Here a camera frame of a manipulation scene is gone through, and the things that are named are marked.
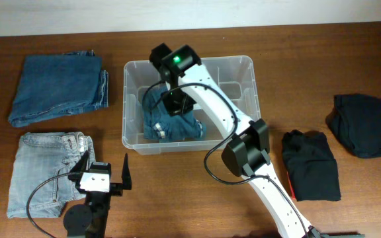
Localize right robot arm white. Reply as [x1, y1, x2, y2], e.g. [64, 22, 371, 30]
[149, 44, 321, 237]

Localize clear plastic storage container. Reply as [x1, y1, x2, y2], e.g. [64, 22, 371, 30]
[122, 56, 261, 155]

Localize red item under garment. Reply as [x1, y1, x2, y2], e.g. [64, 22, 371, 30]
[286, 172, 296, 200]

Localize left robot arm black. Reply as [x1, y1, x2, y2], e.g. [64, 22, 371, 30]
[63, 151, 132, 238]

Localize black garment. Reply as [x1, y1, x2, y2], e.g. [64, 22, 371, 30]
[282, 130, 341, 202]
[326, 94, 381, 159]

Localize small blue denim shorts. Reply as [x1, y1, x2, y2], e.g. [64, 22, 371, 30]
[143, 86, 206, 142]

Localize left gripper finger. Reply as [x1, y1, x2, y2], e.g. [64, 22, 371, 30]
[121, 153, 132, 190]
[68, 151, 89, 180]

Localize light blue folded jeans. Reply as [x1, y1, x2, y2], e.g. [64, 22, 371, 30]
[7, 132, 95, 219]

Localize dark blue folded jeans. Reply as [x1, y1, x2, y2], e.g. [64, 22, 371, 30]
[8, 50, 109, 128]

